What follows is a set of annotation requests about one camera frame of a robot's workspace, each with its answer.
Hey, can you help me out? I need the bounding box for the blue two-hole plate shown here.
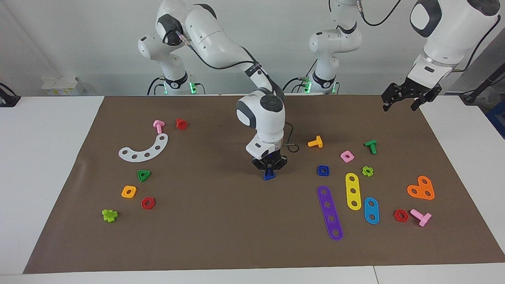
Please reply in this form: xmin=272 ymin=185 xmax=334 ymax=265
xmin=363 ymin=197 xmax=380 ymax=225

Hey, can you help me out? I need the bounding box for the black pole stand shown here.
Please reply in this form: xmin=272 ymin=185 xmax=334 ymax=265
xmin=460 ymin=65 xmax=505 ymax=106

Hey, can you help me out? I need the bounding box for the white cardboard box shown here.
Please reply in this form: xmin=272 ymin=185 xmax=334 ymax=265
xmin=41 ymin=76 xmax=85 ymax=96

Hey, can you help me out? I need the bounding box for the white curved five-hole plate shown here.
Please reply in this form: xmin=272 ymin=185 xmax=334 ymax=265
xmin=118 ymin=133 xmax=169 ymax=163

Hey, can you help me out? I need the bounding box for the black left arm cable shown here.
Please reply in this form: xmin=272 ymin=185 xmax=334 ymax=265
xmin=356 ymin=0 xmax=502 ymax=73

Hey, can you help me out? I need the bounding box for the black left base cable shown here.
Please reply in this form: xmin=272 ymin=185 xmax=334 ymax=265
xmin=281 ymin=77 xmax=312 ymax=94

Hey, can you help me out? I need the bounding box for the black base cable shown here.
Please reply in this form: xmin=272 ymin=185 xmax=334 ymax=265
xmin=281 ymin=77 xmax=312 ymax=94
xmin=147 ymin=77 xmax=206 ymax=96

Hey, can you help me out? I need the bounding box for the black right base cable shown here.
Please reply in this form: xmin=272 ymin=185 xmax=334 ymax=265
xmin=147 ymin=77 xmax=206 ymax=96

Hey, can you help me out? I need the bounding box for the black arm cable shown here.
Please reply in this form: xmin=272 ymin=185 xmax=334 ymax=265
xmin=174 ymin=32 xmax=299 ymax=153
xmin=356 ymin=0 xmax=502 ymax=73

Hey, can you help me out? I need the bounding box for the black table clamp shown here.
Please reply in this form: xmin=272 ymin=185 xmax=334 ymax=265
xmin=0 ymin=82 xmax=21 ymax=108

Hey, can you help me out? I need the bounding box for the orange angled three-hole plate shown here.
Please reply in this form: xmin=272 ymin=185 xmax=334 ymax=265
xmin=407 ymin=176 xmax=435 ymax=200

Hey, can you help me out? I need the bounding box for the yellow three-hole plate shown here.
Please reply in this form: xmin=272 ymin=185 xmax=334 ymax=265
xmin=345 ymin=173 xmax=362 ymax=211

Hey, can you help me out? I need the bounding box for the blue crate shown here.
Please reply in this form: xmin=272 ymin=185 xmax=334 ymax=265
xmin=486 ymin=101 xmax=505 ymax=139

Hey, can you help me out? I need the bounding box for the purple four-hole plate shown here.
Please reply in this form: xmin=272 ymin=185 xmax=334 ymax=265
xmin=317 ymin=185 xmax=344 ymax=241

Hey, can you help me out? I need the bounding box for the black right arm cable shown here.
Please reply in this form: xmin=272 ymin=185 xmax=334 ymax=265
xmin=174 ymin=32 xmax=299 ymax=153

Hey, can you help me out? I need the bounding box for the brown paper mat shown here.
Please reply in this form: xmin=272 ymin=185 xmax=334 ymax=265
xmin=23 ymin=94 xmax=505 ymax=274

